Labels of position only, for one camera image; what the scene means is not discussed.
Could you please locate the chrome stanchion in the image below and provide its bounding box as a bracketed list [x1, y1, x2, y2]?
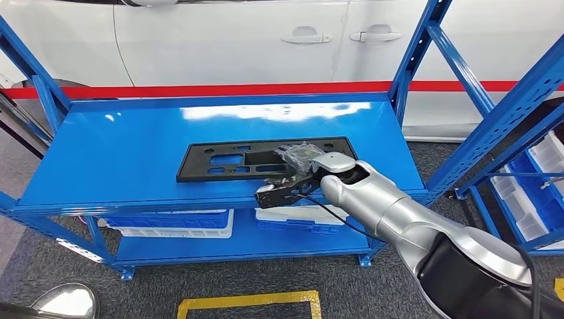
[0, 282, 100, 319]

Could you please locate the white car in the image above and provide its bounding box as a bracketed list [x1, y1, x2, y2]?
[0, 0, 564, 142]

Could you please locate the black stanchion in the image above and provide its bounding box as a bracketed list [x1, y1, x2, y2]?
[0, 118, 47, 160]

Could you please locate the blue plastic bin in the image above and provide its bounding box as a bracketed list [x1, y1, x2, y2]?
[504, 152, 564, 234]
[103, 210, 230, 230]
[257, 219, 343, 235]

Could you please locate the black camera bracket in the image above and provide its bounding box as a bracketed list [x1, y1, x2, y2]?
[254, 171, 323, 210]

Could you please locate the black plastic car part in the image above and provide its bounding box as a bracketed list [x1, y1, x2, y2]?
[176, 137, 358, 183]

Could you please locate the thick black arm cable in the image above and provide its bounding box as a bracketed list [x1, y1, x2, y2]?
[511, 244, 543, 319]

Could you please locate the blue metal shelf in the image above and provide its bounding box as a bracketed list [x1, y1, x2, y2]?
[0, 0, 564, 282]
[454, 101, 564, 257]

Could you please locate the red barrier belt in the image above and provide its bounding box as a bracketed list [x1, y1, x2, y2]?
[0, 80, 564, 100]

